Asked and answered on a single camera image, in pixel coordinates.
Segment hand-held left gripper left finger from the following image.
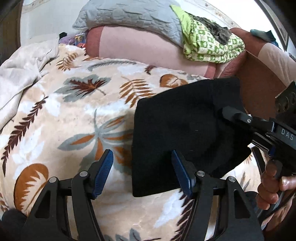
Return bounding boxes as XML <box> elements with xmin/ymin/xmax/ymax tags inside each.
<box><xmin>23</xmin><ymin>149</ymin><xmax>114</xmax><ymax>241</ymax></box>

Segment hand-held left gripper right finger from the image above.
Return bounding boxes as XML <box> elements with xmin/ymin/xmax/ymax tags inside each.
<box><xmin>171</xmin><ymin>150</ymin><xmax>264</xmax><ymax>241</ymax></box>

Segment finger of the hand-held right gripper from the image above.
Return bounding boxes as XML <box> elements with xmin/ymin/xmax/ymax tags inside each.
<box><xmin>221</xmin><ymin>106</ymin><xmax>256</xmax><ymax>131</ymax></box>

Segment black pants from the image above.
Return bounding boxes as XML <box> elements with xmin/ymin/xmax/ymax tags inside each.
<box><xmin>131</xmin><ymin>77</ymin><xmax>253</xmax><ymax>198</ymax></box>

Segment person's right hand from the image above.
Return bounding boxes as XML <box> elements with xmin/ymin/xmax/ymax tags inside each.
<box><xmin>256</xmin><ymin>159</ymin><xmax>296</xmax><ymax>210</ymax></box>

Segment cardboard box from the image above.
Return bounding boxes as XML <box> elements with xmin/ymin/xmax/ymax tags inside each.
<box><xmin>238</xmin><ymin>50</ymin><xmax>288</xmax><ymax>121</ymax></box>

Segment reddish brown cushion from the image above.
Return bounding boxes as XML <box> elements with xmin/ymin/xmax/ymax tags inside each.
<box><xmin>219</xmin><ymin>27</ymin><xmax>255</xmax><ymax>78</ymax></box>

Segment leaf print blanket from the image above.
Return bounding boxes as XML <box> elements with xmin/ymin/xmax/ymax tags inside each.
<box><xmin>0</xmin><ymin>44</ymin><xmax>266</xmax><ymax>241</ymax></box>

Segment green patterned cloth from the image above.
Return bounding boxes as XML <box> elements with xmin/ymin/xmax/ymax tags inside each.
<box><xmin>171</xmin><ymin>5</ymin><xmax>246</xmax><ymax>64</ymax></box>

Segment teal cloth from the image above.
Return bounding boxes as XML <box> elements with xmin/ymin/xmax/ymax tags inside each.
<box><xmin>250</xmin><ymin>29</ymin><xmax>278</xmax><ymax>45</ymax></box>

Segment dark grey cloth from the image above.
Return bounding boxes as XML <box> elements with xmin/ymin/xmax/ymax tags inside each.
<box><xmin>191</xmin><ymin>15</ymin><xmax>232</xmax><ymax>46</ymax></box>

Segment pink pillow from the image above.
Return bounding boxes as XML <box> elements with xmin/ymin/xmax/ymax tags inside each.
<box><xmin>85</xmin><ymin>25</ymin><xmax>223</xmax><ymax>77</ymax></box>

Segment beige cloth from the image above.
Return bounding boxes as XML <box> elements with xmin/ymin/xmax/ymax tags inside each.
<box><xmin>0</xmin><ymin>34</ymin><xmax>61</xmax><ymax>131</ymax></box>

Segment colourful packets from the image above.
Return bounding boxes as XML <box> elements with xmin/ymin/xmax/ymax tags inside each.
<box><xmin>58</xmin><ymin>32</ymin><xmax>90</xmax><ymax>48</ymax></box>

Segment grey quilted blanket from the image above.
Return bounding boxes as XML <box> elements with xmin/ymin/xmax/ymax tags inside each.
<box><xmin>72</xmin><ymin>0</ymin><xmax>186</xmax><ymax>48</ymax></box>

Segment wooden door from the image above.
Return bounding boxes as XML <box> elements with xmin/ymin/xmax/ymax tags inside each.
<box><xmin>0</xmin><ymin>0</ymin><xmax>24</xmax><ymax>66</ymax></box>

